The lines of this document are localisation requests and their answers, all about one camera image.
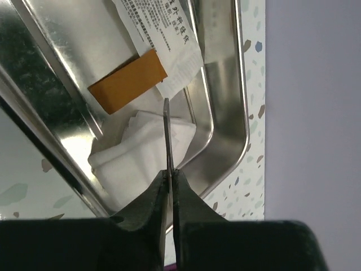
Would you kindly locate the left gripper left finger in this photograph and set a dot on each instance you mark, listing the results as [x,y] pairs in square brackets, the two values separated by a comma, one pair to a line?
[133,239]

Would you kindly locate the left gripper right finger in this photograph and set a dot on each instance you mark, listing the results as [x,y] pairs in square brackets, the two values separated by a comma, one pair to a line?
[204,240]

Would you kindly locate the thin metal forceps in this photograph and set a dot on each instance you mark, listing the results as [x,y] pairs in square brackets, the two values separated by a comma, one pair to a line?
[168,144]

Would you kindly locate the orange bandage strip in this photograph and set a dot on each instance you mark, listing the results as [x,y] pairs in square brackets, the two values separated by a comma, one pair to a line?
[125,84]

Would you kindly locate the white suture packet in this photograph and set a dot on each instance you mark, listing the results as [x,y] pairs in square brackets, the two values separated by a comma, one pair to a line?
[163,26]

